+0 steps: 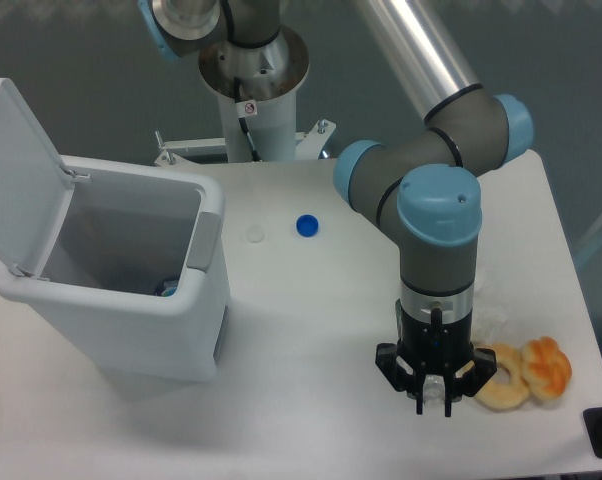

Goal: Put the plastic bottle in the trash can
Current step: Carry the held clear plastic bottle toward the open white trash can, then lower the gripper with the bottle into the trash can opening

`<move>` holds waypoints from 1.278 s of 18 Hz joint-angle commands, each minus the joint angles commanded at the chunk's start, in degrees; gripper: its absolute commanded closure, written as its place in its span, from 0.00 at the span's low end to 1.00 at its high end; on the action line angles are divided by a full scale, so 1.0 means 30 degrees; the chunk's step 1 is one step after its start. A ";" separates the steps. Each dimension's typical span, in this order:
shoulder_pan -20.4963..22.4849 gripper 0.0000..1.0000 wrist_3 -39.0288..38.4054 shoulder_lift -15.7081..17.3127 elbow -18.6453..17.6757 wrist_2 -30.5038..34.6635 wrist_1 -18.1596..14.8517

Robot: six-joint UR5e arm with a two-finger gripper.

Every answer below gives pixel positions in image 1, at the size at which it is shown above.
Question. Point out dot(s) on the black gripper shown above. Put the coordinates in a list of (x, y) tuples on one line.
[(434, 347)]

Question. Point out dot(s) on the clear plastic bottle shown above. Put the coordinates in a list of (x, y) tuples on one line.
[(433, 391)]

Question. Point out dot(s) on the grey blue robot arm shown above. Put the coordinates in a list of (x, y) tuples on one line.
[(424, 196)]

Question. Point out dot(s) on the blue bottle cap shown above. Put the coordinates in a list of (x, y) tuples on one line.
[(307, 225)]

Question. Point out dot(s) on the white bottle cap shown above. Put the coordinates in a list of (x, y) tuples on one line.
[(255, 234)]

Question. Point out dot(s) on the white trash can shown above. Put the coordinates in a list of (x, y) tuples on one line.
[(136, 279)]

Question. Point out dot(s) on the white trash can lid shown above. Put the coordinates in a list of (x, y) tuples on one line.
[(36, 187)]

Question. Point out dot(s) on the crumpled white tissue middle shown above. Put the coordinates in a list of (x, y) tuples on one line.
[(489, 318)]

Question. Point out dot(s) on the orange twisted bread roll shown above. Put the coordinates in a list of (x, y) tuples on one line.
[(545, 368)]

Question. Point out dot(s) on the ring donut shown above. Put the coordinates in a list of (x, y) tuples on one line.
[(506, 390)]

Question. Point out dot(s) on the white table clamp bracket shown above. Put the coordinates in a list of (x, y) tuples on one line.
[(311, 145)]

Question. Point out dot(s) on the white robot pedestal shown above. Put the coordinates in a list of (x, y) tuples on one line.
[(256, 88)]

